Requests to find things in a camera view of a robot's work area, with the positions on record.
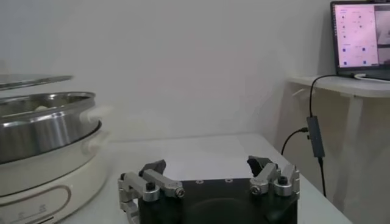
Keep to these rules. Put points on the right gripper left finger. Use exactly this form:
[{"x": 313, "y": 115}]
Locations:
[{"x": 158, "y": 179}]

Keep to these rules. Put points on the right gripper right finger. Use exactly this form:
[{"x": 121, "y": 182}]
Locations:
[{"x": 268, "y": 173}]

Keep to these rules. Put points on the round glass pot lid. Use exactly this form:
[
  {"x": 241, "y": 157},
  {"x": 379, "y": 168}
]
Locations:
[{"x": 30, "y": 80}]

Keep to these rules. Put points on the black usb hub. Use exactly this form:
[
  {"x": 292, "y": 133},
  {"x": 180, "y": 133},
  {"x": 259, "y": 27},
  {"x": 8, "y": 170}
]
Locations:
[{"x": 316, "y": 137}]

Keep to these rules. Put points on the cream electric cooker base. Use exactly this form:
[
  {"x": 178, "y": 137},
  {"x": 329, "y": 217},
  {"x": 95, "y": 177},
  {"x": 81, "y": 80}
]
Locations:
[{"x": 61, "y": 182}]

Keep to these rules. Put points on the white side desk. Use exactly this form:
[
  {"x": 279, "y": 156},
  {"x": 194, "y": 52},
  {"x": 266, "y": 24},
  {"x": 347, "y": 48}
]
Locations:
[{"x": 350, "y": 88}]

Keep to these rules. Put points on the open black laptop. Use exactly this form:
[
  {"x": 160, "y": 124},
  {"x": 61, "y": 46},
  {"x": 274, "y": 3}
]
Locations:
[{"x": 356, "y": 36}]

